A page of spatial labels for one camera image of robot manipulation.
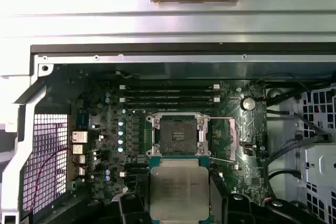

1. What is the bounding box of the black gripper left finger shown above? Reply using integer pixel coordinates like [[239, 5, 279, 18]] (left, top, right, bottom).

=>
[[36, 192, 151, 224]]

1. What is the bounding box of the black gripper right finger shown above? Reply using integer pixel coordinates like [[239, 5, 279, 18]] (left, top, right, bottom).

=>
[[209, 174, 326, 224]]

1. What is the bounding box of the silver-topped CPU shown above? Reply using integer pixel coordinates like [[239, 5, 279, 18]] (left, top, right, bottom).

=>
[[148, 156, 211, 221]]

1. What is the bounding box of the metal socket cover frame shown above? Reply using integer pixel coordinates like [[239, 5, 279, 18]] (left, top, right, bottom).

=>
[[209, 116, 236, 163]]

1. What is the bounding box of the metal wire locking lever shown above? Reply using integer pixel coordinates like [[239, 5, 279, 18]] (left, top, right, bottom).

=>
[[151, 112, 204, 118]]

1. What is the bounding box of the black RAM slot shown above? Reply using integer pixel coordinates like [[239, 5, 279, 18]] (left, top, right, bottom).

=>
[[122, 186, 150, 194], [123, 90, 221, 97], [119, 171, 150, 179], [119, 84, 221, 91], [123, 102, 221, 109], [119, 97, 221, 103]]

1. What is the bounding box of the CPU socket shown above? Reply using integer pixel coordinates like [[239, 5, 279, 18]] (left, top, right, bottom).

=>
[[145, 112, 211, 156]]

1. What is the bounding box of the green motherboard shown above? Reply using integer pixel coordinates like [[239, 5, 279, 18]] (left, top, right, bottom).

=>
[[67, 78, 268, 209]]

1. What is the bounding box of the silver rear port block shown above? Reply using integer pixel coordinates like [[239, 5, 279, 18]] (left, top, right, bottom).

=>
[[70, 130, 88, 144], [72, 155, 87, 166], [73, 166, 87, 177], [71, 144, 85, 155]]

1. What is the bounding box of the blue rear port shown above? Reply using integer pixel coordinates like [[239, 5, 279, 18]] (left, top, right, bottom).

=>
[[76, 112, 90, 127]]

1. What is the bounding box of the round silver coin battery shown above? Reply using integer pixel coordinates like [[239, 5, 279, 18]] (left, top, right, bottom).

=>
[[241, 95, 257, 111]]

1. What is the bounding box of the open PC case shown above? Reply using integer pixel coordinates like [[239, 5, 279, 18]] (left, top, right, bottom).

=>
[[0, 42, 336, 224]]

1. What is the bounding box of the black cable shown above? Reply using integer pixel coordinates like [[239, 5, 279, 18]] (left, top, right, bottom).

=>
[[266, 133, 334, 172], [291, 112, 331, 141], [256, 73, 336, 91], [266, 169, 301, 198]]

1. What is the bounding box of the thin red wire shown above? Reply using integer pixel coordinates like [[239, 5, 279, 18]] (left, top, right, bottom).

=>
[[29, 147, 73, 210]]

